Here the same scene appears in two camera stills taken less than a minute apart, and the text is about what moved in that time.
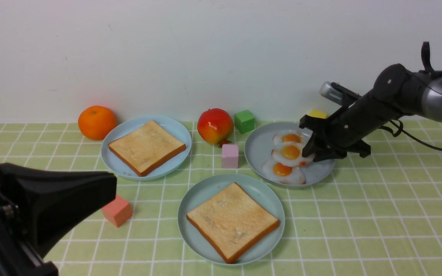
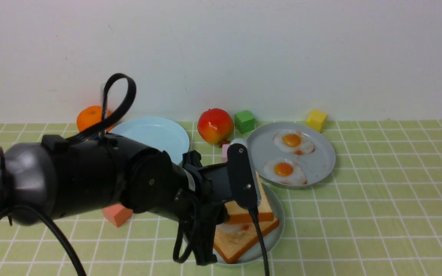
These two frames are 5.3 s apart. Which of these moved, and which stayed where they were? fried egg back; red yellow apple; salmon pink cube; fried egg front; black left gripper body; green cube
Moved: black left gripper body
Stayed: green cube; red yellow apple; salmon pink cube; fried egg front; fried egg back
